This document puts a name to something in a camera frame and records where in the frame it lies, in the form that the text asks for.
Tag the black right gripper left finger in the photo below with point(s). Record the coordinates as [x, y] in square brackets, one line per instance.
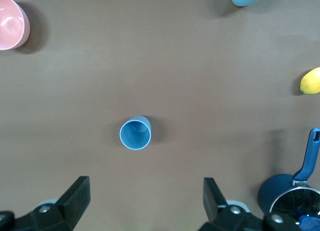
[75, 198]

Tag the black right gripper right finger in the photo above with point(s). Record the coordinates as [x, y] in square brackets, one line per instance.
[212, 198]

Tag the dark blue saucepan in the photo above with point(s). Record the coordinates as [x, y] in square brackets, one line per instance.
[272, 189]

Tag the glass lid with blue knob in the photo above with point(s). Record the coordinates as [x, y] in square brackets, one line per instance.
[295, 201]

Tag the yellow lemon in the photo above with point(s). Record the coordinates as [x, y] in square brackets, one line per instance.
[311, 82]

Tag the pink bowl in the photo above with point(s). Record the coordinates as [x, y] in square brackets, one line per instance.
[10, 23]

